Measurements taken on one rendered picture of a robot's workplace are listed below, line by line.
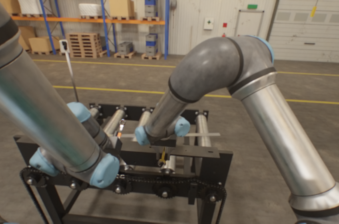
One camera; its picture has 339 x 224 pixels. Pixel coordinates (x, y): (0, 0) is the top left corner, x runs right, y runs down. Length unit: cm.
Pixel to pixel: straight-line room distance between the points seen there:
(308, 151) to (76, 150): 46
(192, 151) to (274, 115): 67
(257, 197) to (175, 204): 96
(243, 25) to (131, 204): 929
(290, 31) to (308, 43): 114
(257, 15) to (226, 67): 996
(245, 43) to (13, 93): 42
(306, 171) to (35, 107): 49
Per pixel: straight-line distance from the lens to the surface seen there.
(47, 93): 31
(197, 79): 38
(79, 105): 55
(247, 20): 1020
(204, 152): 105
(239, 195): 247
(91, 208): 232
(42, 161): 53
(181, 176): 122
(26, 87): 29
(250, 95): 45
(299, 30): 1121
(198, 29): 987
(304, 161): 46
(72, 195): 205
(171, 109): 48
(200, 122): 181
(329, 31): 1195
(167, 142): 90
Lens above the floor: 184
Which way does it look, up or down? 28 degrees down
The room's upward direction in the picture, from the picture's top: 2 degrees clockwise
